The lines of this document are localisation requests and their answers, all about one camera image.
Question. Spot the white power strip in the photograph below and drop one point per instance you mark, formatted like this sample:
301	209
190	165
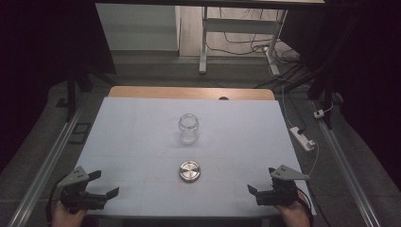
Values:
302	138

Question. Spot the white table mat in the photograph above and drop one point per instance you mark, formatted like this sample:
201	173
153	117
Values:
138	132

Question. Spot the aluminium floor rail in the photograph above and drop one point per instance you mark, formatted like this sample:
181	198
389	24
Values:
345	170
47	167

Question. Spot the person's left hand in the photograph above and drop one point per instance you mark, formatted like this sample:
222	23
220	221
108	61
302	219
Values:
66	219

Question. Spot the small white adapter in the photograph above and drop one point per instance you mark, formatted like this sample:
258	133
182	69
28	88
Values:
318	113

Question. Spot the wooden table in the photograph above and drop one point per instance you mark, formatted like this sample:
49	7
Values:
176	92

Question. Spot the black plug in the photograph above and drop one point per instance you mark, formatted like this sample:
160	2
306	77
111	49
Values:
302	130

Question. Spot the clear glass jar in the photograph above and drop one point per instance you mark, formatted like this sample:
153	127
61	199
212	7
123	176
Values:
188	132

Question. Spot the black metal stand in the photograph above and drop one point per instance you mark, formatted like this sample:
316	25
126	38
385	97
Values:
324	85
71	94

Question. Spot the white desk frame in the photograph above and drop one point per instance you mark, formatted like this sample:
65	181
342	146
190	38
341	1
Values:
239	26

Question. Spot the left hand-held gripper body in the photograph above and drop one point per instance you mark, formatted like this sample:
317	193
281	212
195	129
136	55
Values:
78	198

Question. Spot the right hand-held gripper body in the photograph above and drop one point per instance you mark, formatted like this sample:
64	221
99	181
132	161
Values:
280	195

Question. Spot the round silver metal lid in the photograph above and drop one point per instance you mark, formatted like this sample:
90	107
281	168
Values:
189	171

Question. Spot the person's right hand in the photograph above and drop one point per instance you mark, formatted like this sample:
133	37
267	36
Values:
296	216

